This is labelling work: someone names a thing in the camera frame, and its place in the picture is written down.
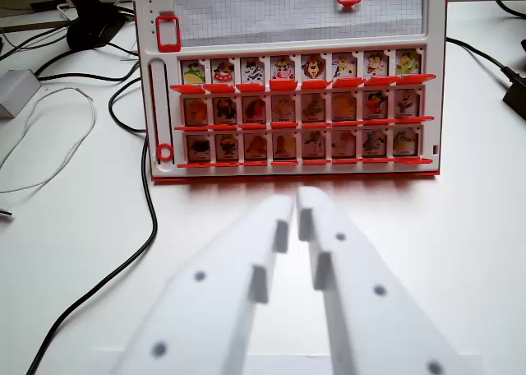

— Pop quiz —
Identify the black box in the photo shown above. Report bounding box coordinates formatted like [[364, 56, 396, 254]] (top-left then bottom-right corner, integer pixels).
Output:
[[501, 67, 526, 123]]

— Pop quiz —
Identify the small grey box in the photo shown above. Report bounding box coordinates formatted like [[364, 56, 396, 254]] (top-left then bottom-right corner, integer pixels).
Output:
[[0, 67, 43, 119]]

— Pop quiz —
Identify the red and white game board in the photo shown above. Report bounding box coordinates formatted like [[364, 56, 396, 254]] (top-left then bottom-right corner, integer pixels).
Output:
[[130, 0, 450, 183]]

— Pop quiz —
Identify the black stand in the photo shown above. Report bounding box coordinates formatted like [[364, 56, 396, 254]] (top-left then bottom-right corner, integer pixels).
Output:
[[30, 0, 125, 52]]

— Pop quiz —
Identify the long black cable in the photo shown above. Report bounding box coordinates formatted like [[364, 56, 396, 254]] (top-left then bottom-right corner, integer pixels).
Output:
[[25, 76, 159, 375]]

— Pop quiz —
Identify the thin white wire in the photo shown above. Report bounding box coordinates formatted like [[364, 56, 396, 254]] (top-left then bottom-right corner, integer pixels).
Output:
[[0, 86, 98, 195]]

